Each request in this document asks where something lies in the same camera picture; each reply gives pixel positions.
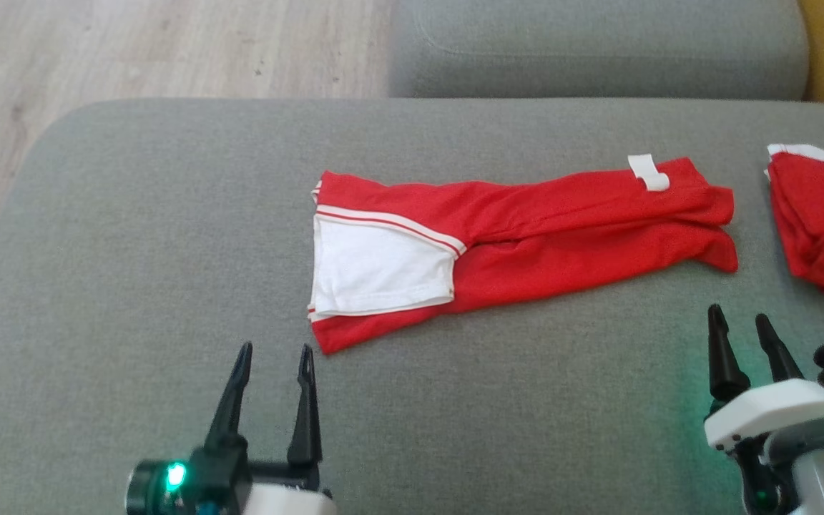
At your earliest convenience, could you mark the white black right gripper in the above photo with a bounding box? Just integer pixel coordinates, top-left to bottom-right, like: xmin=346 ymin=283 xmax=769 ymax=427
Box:
xmin=703 ymin=304 xmax=824 ymax=515

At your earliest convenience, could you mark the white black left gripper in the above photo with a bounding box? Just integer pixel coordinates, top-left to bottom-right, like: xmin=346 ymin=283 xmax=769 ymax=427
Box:
xmin=124 ymin=342 xmax=338 ymax=515

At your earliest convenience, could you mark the red white striped sports garment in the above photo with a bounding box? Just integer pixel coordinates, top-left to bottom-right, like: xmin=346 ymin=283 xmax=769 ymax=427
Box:
xmin=307 ymin=154 xmax=740 ymax=356

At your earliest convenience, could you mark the folded red white garment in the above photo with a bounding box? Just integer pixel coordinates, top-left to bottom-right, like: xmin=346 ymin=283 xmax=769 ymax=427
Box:
xmin=764 ymin=143 xmax=824 ymax=301

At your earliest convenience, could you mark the grey sofa cushion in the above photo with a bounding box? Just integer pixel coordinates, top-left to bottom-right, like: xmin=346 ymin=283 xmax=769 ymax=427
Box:
xmin=389 ymin=0 xmax=811 ymax=99

